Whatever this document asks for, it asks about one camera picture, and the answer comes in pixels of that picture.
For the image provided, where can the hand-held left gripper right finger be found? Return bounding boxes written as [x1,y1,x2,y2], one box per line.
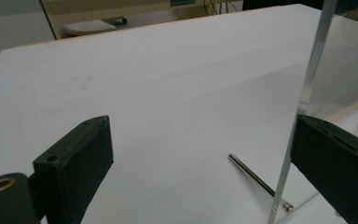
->
[290,113,358,224]

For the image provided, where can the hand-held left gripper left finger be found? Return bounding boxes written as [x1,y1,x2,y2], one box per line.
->
[32,115,115,224]

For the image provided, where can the clear acrylic photo frame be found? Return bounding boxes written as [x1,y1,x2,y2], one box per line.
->
[266,0,358,224]

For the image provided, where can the white table mat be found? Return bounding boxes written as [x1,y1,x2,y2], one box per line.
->
[0,3,358,224]

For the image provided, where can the white round perforated device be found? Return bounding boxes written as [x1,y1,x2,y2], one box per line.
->
[62,19,117,37]

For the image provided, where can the white cabinet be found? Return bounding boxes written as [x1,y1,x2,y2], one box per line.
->
[0,0,58,82]

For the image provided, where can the black tube under desk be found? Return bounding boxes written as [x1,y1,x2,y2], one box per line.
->
[104,16,129,26]

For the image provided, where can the light wooden desk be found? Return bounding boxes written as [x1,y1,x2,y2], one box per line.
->
[39,0,244,41]

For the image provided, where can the black curtain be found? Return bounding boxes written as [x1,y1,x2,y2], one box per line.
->
[241,0,358,15]

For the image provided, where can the metal frame pin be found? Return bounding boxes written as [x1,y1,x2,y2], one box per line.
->
[228,152,295,214]

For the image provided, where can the hanging black cables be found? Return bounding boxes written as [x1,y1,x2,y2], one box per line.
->
[202,0,241,15]

